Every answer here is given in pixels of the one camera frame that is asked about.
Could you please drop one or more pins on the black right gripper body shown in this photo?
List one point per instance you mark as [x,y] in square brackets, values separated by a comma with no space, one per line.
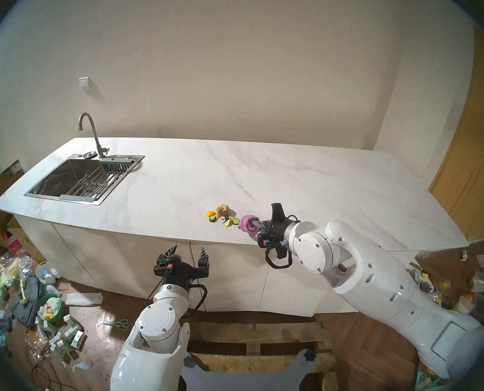
[276,233]

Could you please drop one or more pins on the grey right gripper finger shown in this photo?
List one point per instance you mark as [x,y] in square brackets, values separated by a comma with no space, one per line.
[261,226]

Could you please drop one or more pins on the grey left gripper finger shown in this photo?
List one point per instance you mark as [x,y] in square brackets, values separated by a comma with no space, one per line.
[203,266]
[165,259]

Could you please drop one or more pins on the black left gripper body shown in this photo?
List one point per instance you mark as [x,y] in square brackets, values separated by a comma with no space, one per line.
[183,276]

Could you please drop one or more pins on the purple grey fluffy cloth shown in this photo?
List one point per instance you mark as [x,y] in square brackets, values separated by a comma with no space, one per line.
[248,224]

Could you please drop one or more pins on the beige paper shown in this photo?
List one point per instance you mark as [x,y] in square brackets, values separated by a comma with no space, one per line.
[223,209]

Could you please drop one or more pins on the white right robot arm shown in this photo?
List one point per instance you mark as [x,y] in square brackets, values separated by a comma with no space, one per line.
[368,268]

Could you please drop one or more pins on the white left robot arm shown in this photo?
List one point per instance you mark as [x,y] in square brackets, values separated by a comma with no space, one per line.
[160,325]

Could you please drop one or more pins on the white mesh cloth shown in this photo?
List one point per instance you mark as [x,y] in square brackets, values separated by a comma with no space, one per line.
[83,299]

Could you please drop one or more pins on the white cabinet door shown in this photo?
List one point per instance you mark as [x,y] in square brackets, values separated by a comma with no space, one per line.
[234,280]
[99,260]
[50,247]
[144,255]

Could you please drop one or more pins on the wooden pallet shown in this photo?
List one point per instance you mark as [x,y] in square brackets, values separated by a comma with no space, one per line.
[266,333]

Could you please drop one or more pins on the green white small carton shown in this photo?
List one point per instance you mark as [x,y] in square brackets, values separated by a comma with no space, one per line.
[69,332]
[78,339]

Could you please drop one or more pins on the clear round container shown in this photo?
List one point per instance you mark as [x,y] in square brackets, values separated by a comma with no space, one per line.
[46,274]

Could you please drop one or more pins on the green bowl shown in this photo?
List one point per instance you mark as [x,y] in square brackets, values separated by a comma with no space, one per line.
[51,308]

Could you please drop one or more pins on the round steel sink cap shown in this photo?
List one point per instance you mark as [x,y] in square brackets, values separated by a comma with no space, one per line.
[90,154]

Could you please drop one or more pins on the stainless steel sink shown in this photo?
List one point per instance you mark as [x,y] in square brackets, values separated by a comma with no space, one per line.
[63,178]

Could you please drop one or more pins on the white paper scrap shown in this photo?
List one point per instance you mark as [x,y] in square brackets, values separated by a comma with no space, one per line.
[83,365]

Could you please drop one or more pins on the steel gooseneck faucet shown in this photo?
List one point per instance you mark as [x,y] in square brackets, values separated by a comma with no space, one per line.
[95,137]

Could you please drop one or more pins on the grey fabric pouch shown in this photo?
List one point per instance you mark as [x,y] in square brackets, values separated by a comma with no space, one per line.
[28,302]

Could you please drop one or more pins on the white red plastic bag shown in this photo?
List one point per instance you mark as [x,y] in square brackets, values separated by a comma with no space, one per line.
[14,244]

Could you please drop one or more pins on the brown cardboard box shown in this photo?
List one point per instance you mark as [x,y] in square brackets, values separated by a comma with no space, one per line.
[6,182]

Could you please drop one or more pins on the wooden room door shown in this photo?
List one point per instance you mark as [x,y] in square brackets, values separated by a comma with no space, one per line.
[470,170]

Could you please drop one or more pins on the white paper sheet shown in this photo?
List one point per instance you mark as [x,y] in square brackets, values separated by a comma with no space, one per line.
[483,260]

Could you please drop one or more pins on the clear plastic box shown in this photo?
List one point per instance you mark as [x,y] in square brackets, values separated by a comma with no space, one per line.
[481,281]

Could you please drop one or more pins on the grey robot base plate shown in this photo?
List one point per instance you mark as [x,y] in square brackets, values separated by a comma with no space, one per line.
[246,378]

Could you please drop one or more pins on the white wall socket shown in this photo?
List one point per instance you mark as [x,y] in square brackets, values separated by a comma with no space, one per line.
[84,82]

